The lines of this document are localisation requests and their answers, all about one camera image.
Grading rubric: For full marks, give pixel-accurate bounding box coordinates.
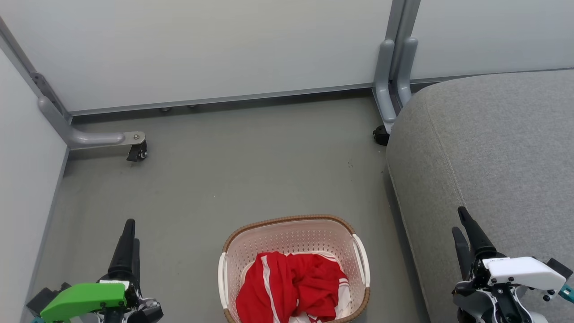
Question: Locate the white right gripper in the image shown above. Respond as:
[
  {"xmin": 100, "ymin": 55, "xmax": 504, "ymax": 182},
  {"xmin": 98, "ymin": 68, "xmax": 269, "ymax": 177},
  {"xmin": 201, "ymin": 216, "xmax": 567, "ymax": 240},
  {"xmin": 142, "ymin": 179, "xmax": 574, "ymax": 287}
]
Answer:
[{"xmin": 452, "ymin": 206, "xmax": 568, "ymax": 323}]

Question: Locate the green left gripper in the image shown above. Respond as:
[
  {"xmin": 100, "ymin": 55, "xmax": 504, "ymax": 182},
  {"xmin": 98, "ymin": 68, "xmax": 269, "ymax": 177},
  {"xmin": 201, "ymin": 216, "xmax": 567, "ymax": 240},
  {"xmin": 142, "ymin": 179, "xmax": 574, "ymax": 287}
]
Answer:
[{"xmin": 39, "ymin": 219, "xmax": 164, "ymax": 323}]

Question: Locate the red and white garment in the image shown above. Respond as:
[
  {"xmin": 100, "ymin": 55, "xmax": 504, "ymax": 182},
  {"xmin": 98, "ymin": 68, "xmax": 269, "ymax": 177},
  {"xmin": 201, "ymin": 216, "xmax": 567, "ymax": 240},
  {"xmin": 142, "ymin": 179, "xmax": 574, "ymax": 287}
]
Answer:
[{"xmin": 235, "ymin": 251, "xmax": 352, "ymax": 323}]

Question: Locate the grey fabric sofa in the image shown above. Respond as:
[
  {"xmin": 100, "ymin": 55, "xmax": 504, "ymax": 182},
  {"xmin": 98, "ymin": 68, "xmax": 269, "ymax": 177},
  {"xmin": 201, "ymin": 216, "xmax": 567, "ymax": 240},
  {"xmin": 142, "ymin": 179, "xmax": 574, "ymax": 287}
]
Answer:
[{"xmin": 386, "ymin": 70, "xmax": 574, "ymax": 323}]

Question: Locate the long grey partition foot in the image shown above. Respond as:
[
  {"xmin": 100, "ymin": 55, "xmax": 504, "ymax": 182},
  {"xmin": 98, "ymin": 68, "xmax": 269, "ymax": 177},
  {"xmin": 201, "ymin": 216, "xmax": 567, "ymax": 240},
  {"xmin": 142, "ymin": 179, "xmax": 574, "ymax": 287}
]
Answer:
[{"xmin": 37, "ymin": 96, "xmax": 146, "ymax": 151}]

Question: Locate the white perforated laundry basket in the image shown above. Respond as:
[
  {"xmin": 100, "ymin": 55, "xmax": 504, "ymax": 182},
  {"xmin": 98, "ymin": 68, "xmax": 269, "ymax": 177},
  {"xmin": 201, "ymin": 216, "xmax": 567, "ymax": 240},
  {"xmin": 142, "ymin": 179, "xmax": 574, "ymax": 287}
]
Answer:
[{"xmin": 218, "ymin": 214, "xmax": 371, "ymax": 323}]

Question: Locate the grey curved partition leg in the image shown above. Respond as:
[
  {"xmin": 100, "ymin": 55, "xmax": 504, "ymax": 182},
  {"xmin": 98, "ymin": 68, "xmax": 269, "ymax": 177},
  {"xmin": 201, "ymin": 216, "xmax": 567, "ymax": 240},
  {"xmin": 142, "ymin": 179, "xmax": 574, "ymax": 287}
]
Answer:
[
  {"xmin": 373, "ymin": 39, "xmax": 398, "ymax": 134},
  {"xmin": 397, "ymin": 37, "xmax": 418, "ymax": 107}
]

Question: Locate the grey partition corner post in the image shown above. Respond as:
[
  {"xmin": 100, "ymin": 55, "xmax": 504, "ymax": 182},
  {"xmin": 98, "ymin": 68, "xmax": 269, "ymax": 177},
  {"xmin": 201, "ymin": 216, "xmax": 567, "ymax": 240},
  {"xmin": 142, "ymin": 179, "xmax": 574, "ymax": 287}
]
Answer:
[{"xmin": 0, "ymin": 18, "xmax": 72, "ymax": 122}]

